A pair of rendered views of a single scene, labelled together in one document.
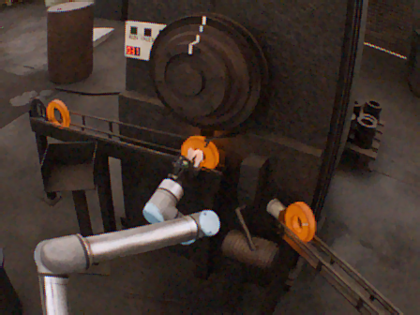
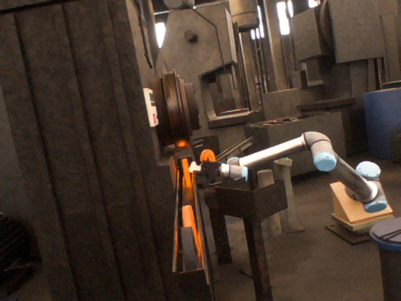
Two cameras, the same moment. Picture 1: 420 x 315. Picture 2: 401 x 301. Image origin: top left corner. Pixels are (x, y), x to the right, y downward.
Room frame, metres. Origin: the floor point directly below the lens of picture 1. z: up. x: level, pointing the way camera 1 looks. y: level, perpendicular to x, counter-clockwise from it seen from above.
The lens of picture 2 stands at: (2.32, 2.08, 1.13)
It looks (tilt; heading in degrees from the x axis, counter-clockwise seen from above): 7 degrees down; 244
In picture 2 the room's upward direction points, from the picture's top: 10 degrees counter-clockwise
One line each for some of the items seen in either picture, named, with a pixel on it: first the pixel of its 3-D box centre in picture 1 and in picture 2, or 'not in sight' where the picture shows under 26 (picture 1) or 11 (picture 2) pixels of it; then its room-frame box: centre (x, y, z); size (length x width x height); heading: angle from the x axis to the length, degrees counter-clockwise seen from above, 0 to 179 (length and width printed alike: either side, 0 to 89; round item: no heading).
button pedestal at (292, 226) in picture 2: not in sight; (286, 192); (0.49, -0.26, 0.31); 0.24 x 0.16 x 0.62; 65
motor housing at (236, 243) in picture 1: (244, 278); (218, 224); (1.18, -0.20, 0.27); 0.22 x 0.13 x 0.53; 65
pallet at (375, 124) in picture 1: (325, 107); not in sight; (3.14, -0.97, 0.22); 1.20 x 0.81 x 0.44; 63
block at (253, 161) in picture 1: (251, 184); (187, 174); (1.36, -0.17, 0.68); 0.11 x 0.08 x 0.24; 155
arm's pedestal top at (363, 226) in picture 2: not in sight; (361, 217); (0.21, 0.21, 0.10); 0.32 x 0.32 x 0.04; 71
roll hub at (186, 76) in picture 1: (190, 78); (192, 107); (1.35, 0.09, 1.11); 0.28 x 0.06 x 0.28; 65
